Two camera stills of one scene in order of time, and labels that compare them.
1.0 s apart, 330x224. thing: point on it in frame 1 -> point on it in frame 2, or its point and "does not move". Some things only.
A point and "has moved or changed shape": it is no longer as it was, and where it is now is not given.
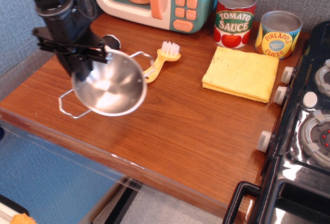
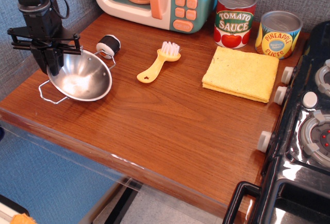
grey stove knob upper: [286, 74] does not move
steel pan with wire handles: [116, 88] has moved or changed shape
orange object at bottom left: [21, 219] does not move
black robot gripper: [64, 32] -> [44, 30]
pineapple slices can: [278, 34] does not move
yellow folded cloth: [242, 74] does not move
